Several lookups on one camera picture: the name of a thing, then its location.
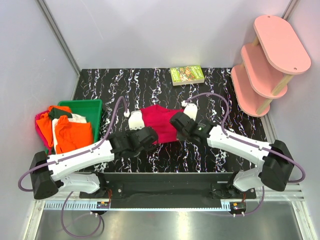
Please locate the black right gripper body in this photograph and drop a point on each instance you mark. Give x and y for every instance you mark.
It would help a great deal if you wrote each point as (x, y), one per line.
(181, 135)

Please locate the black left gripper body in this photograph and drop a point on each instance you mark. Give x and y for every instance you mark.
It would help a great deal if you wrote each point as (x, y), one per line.
(130, 132)

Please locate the crimson red t shirt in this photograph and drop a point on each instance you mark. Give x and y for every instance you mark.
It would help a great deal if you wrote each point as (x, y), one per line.
(158, 118)

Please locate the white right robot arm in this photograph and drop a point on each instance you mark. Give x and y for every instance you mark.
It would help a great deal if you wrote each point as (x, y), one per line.
(273, 161)

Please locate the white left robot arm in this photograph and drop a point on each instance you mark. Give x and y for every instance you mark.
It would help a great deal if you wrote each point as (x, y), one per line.
(51, 174)

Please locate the green plastic bin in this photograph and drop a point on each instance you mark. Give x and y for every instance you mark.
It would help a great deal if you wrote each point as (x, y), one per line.
(91, 109)

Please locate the green paperback book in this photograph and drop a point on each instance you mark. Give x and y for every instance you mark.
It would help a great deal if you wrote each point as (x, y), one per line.
(186, 75)

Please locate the orange t shirt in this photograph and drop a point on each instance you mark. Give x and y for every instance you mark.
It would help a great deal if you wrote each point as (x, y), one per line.
(71, 135)

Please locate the pink t shirt in bin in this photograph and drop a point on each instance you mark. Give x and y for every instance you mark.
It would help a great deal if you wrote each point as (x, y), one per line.
(43, 127)

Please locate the dark green t shirt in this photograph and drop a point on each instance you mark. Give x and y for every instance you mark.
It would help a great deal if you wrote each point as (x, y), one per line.
(56, 113)

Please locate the pink three tier shelf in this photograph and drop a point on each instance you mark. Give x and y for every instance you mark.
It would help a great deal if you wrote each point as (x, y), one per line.
(269, 63)

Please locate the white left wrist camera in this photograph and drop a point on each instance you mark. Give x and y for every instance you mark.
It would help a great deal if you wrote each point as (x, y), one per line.
(135, 119)

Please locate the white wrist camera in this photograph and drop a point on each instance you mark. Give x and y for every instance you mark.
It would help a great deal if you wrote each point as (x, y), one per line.
(190, 109)
(135, 119)

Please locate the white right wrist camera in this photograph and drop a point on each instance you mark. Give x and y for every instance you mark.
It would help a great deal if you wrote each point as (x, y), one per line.
(190, 109)

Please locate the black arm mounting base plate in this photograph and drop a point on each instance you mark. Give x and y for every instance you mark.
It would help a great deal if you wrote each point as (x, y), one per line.
(213, 185)

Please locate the aluminium frame rail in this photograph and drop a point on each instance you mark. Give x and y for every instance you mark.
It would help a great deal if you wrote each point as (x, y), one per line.
(58, 35)

